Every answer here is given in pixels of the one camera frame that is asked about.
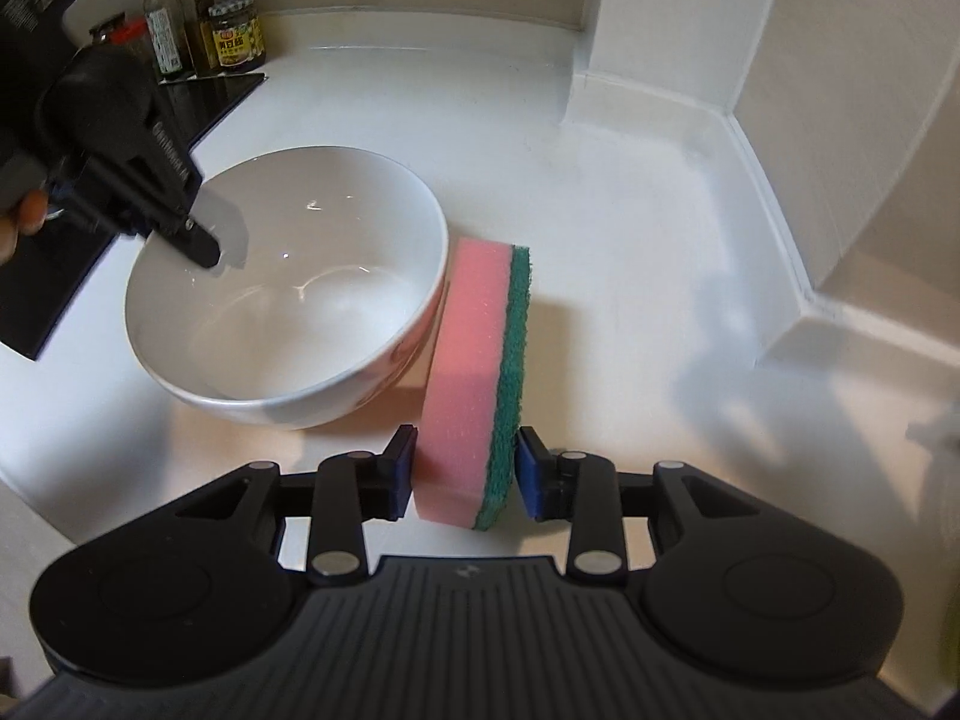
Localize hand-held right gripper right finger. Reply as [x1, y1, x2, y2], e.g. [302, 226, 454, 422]
[516, 426, 760, 586]

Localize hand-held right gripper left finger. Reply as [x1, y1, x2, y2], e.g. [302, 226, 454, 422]
[174, 424, 419, 587]

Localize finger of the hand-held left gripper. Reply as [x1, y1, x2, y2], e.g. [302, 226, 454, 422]
[135, 195, 224, 271]

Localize white bowl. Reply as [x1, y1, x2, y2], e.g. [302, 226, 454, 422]
[124, 146, 451, 432]

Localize pink and green sponge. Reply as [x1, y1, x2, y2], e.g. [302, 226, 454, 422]
[412, 236, 533, 533]

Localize person's left hand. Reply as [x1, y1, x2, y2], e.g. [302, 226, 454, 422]
[0, 190, 47, 265]

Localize red lid jar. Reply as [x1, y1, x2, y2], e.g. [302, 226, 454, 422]
[111, 15, 153, 65]

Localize clear bottle yellow cap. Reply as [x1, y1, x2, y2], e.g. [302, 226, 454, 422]
[141, 0, 188, 77]

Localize dark bottle black cap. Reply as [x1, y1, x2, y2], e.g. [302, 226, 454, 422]
[174, 0, 223, 76]

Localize black glass gas stove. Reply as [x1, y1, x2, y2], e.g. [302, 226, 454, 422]
[0, 73, 267, 361]

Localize yellow label jar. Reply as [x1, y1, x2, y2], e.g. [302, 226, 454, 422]
[208, 0, 268, 74]

